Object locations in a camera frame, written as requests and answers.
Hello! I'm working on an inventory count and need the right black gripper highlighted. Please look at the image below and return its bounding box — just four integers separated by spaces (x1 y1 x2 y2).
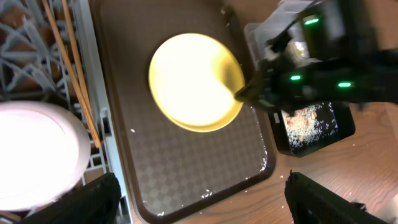
234 56 311 112

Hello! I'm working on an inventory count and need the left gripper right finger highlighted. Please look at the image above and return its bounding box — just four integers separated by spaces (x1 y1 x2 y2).
284 171 386 224

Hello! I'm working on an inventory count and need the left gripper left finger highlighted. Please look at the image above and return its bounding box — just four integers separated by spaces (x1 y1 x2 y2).
19 173 121 224

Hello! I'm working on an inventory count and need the yellow plate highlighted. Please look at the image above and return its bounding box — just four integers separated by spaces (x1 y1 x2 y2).
148 33 245 133

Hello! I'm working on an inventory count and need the white bowl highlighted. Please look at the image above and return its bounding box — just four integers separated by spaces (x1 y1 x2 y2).
1 101 91 211

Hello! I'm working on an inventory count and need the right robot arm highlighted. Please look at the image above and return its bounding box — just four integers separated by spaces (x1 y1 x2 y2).
235 1 397 111

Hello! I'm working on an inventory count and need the grey plastic dishwasher rack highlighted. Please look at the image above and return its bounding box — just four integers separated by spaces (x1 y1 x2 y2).
1 0 133 223

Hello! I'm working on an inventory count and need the black rectangular tray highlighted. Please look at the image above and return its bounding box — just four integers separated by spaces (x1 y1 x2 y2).
270 101 356 157

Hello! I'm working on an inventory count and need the pile of rice scraps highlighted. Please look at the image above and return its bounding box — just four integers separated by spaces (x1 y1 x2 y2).
281 102 338 151

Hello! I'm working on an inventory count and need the clear plastic bin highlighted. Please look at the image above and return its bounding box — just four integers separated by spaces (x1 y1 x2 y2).
244 1 311 70

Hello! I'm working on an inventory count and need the dark brown serving tray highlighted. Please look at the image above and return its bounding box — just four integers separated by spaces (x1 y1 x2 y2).
89 1 276 223

